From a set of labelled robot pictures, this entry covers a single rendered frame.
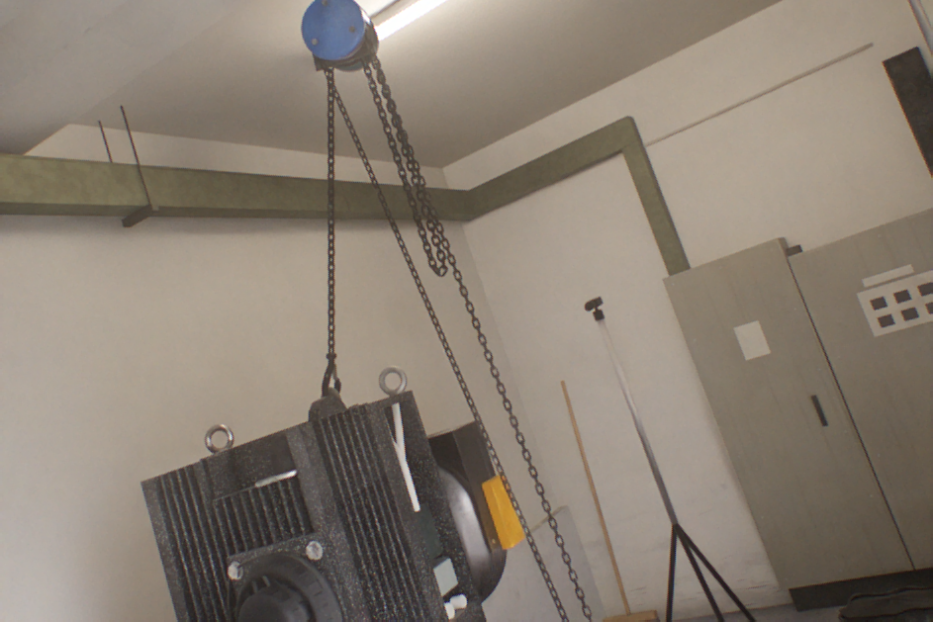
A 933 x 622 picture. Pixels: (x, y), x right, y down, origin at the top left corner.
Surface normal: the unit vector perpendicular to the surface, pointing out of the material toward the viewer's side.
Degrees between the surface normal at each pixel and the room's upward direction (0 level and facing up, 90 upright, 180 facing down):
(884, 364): 90
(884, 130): 90
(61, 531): 90
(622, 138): 90
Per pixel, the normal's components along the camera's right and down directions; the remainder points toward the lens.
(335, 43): -0.21, -0.04
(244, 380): 0.81, -0.35
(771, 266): -0.49, 0.04
